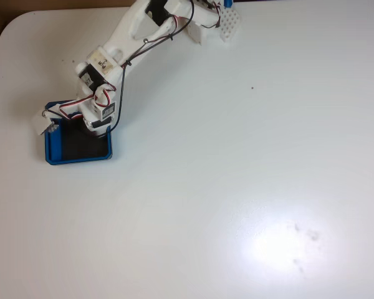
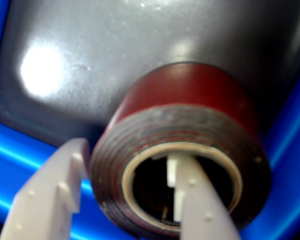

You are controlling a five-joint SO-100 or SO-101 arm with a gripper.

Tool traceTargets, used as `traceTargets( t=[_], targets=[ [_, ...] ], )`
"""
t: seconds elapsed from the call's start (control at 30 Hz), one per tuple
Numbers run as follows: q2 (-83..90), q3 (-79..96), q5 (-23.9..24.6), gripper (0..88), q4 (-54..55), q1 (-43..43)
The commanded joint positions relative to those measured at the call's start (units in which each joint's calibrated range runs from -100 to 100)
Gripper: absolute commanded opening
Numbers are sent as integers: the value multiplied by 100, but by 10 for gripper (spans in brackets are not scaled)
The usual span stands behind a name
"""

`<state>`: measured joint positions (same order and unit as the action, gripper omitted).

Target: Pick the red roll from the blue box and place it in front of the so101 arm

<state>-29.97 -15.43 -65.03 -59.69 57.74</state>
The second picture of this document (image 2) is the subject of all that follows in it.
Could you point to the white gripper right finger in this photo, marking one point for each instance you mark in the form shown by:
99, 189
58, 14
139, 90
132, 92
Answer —
200, 205

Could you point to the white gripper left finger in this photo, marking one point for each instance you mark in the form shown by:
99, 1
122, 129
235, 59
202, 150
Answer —
45, 195

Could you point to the red tape roll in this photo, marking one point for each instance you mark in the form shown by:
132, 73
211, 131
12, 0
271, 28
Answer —
185, 100

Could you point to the blue box with dark floor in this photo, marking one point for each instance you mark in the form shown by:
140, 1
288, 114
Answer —
5, 155

